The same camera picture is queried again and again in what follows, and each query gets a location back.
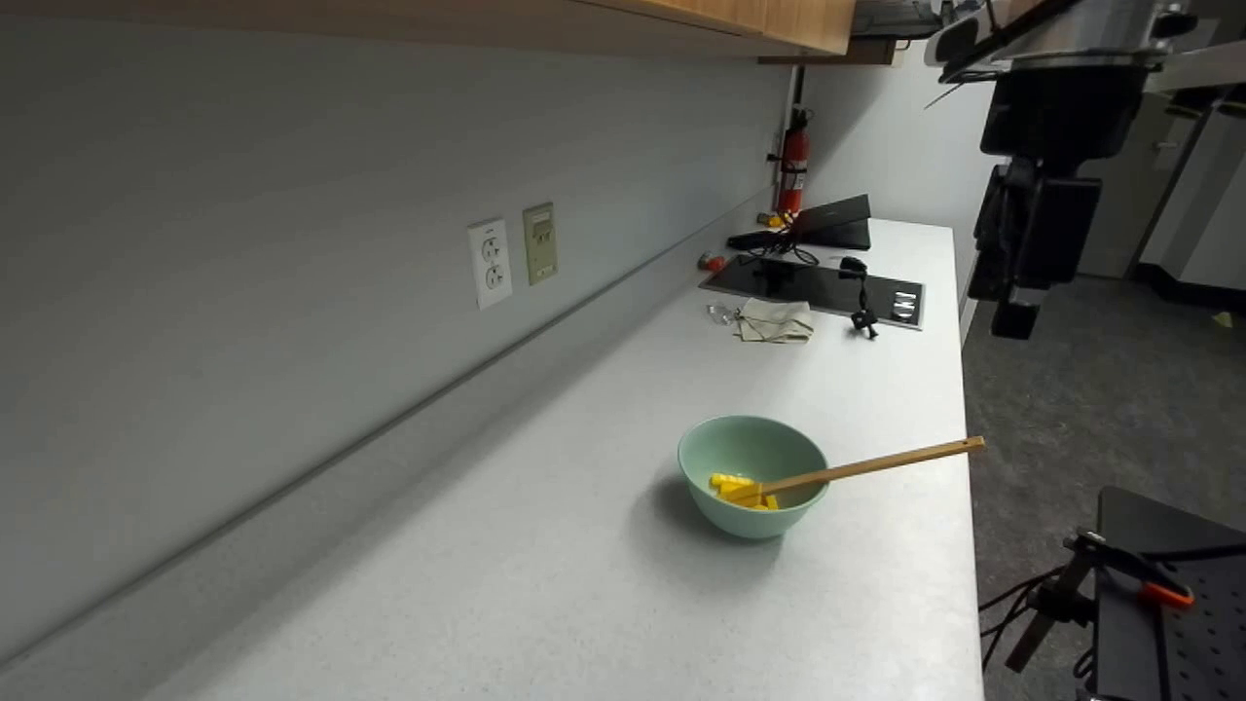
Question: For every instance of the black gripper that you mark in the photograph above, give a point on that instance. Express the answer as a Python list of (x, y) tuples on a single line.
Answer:
[(1065, 120)]

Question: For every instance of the wooden spoon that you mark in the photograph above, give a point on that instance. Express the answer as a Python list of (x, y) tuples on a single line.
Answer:
[(882, 466)]

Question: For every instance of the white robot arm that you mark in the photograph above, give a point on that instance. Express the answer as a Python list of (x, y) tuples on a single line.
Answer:
[(1207, 196)]

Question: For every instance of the mint green bowl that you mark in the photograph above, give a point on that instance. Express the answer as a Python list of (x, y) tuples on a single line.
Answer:
[(764, 512)]

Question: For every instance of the small black tripod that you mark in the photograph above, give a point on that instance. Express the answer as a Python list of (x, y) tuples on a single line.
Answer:
[(860, 292)]

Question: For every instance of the black angled stand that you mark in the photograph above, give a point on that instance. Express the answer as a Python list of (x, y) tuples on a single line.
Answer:
[(832, 227)]

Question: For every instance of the red fire extinguisher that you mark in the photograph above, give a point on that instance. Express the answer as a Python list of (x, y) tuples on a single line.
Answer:
[(792, 161)]

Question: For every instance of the beige cloth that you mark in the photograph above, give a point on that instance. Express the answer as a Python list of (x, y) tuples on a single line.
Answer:
[(775, 320)]

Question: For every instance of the crumpled clear wrapper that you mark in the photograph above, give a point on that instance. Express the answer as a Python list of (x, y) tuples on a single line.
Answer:
[(721, 312)]

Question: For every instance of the black clamp tripod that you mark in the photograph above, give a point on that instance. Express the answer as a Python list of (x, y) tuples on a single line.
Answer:
[(1052, 604)]

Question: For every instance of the yellow food pieces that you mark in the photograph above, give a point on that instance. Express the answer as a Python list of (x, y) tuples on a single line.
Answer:
[(738, 488)]

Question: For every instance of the black perforated robot table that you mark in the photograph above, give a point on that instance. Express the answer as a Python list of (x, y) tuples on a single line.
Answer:
[(1171, 625)]

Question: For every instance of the white power outlet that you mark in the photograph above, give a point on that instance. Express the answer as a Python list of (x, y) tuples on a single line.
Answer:
[(491, 261)]

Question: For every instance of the wooden wall cabinet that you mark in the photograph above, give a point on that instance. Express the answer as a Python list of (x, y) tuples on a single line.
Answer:
[(725, 22)]

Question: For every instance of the beige wall switch plate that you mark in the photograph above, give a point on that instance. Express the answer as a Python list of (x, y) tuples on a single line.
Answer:
[(540, 242)]

